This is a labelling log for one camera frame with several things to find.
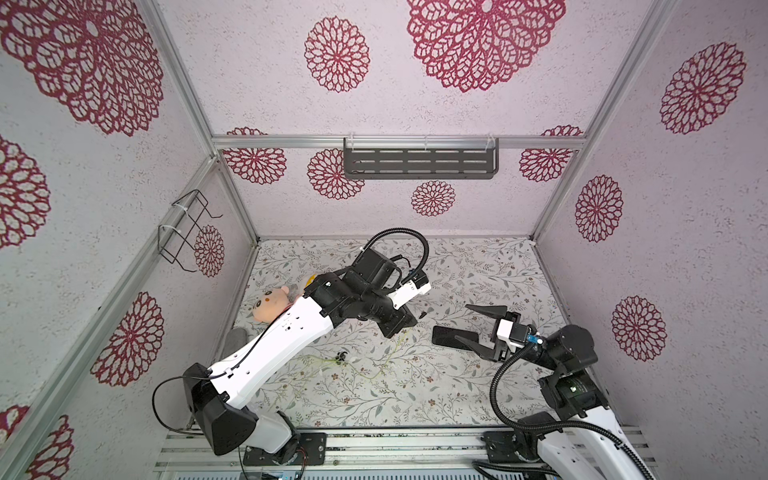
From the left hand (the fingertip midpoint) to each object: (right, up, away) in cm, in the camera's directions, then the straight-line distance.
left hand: (410, 324), depth 68 cm
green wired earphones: (-18, -14, +21) cm, 31 cm away
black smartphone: (+14, -10, +29) cm, 33 cm away
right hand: (+10, +3, -6) cm, 12 cm away
